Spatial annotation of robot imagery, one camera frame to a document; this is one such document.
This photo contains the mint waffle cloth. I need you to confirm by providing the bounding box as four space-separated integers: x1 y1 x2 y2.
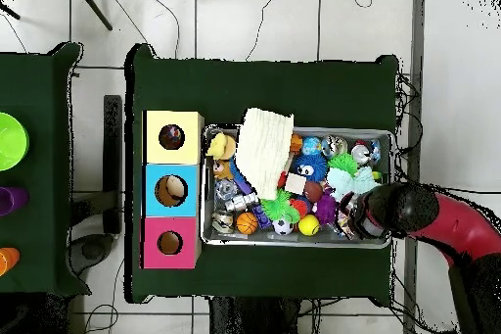
325 166 382 203

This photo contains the yellow ball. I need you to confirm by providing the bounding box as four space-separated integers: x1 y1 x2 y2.
297 214 321 238

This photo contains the shallow mesh bin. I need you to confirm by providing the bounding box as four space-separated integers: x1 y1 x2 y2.
199 123 395 250

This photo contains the orange cup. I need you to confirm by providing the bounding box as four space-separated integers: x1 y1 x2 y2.
0 247 22 277

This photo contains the thin black floor cable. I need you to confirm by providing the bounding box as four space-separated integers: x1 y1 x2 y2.
445 186 501 196

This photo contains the cream waffle cloth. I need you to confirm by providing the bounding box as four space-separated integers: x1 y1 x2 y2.
234 107 295 201

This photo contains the blue spiky ball with eyes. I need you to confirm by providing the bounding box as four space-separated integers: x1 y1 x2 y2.
291 152 329 183

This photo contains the black tripod leg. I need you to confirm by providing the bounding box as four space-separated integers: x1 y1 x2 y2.
71 0 114 32
0 1 22 21

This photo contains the grey rounded stand base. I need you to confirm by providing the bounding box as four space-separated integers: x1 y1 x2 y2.
68 233 115 276

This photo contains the wooden box with three holes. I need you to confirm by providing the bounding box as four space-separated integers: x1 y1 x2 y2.
139 109 205 270

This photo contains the lime green bowl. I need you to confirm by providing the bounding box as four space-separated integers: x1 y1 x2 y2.
0 112 30 172

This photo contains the small soccer ball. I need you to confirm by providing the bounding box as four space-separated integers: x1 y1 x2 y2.
271 217 296 236

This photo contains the green spiky ball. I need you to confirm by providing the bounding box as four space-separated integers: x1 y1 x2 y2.
327 152 360 176

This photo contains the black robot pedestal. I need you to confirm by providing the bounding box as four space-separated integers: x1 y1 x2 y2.
208 296 300 334

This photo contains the globe print ball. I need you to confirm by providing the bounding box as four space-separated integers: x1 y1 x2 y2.
299 136 323 157

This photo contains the black upright panel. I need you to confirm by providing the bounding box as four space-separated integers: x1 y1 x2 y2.
102 94 123 235

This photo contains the dark green side table cloth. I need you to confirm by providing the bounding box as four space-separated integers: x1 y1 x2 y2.
0 42 92 297

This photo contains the yellow plush duck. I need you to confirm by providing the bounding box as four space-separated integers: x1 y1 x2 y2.
205 131 237 162

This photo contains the colourful patterned cloth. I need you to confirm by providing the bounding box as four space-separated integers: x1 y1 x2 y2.
159 124 185 150
335 208 356 241

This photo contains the orange basketball toy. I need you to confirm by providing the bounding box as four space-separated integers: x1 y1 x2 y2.
235 211 260 236

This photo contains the purple cup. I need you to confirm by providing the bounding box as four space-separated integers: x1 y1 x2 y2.
0 186 30 216

